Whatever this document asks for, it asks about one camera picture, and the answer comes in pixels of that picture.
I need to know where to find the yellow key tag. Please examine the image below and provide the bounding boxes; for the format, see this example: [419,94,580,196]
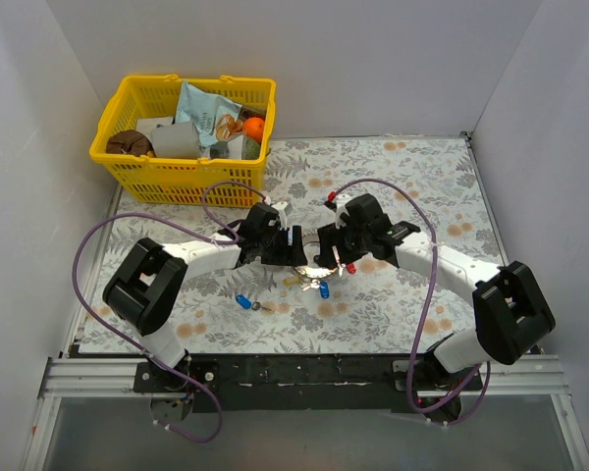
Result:
[283,276,300,287]

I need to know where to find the blue key tag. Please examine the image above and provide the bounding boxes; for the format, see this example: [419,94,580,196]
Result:
[235,294,261,311]
[319,282,330,299]

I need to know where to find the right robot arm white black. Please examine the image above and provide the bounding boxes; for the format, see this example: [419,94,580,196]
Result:
[315,193,556,391]

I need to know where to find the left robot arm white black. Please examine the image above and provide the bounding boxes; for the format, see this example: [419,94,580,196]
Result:
[103,202,307,393]

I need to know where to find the loose blue key tag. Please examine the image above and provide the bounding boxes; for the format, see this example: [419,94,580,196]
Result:
[235,294,261,311]

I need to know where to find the floral table mat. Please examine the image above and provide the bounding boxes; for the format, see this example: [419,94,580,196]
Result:
[80,138,533,355]

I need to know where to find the green item in basket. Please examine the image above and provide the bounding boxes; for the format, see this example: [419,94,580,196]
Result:
[241,136,261,160]

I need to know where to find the yellow plastic basket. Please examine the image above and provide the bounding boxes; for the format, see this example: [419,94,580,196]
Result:
[89,75,276,208]

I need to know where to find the orange fruit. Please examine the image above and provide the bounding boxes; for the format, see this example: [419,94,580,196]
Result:
[242,117,265,144]

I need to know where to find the light blue snack bag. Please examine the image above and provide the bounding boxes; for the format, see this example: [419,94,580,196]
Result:
[175,81,242,147]

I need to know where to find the grey paper cup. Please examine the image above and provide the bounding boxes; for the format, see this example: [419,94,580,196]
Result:
[150,122,200,159]

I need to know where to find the white paper in basket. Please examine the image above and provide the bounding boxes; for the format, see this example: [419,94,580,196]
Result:
[134,116,174,137]

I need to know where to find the brown round pastry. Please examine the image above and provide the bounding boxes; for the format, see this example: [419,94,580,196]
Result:
[105,130,153,157]

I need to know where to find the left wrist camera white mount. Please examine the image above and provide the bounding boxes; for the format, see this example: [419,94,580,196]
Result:
[272,201,293,220]

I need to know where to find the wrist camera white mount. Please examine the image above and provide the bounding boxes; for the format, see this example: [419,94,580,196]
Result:
[272,201,293,220]
[324,191,351,229]

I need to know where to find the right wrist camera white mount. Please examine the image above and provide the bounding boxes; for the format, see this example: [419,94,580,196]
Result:
[324,191,351,229]

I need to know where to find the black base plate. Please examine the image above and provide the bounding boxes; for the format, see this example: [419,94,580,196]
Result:
[133,353,471,413]

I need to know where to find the aluminium frame rail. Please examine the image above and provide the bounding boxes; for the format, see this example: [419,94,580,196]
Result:
[21,355,589,471]

